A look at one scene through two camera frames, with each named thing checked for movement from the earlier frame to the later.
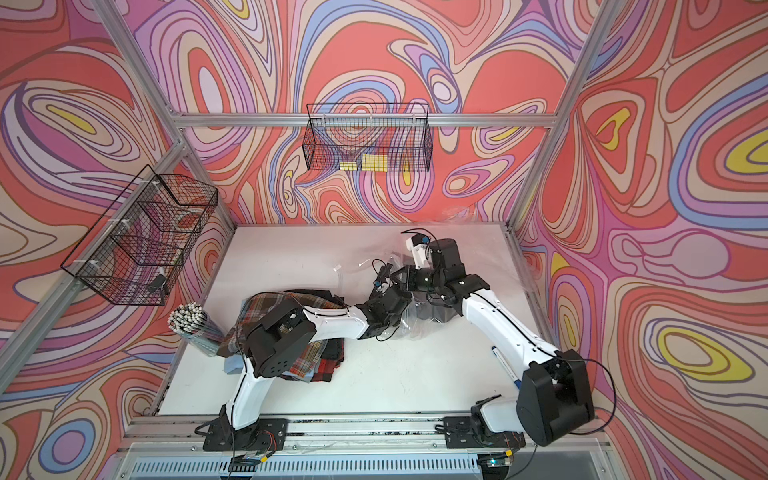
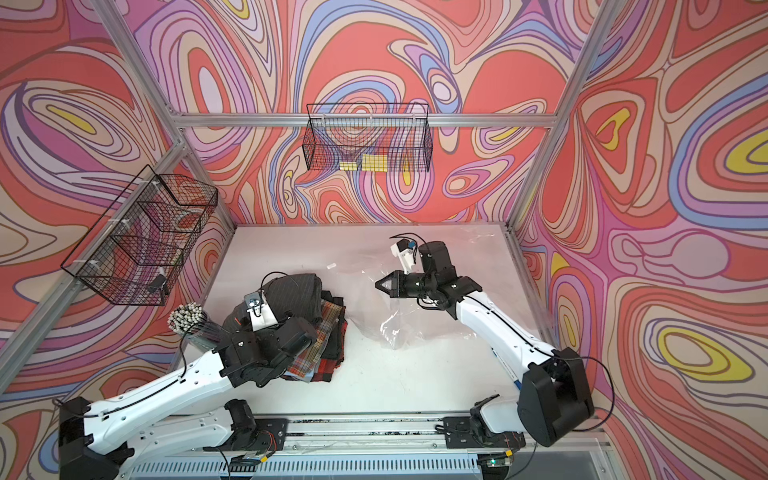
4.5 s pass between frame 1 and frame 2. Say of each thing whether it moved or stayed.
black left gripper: moved
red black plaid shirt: stayed
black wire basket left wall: stayed
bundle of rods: stayed
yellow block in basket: stayed
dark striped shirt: moved
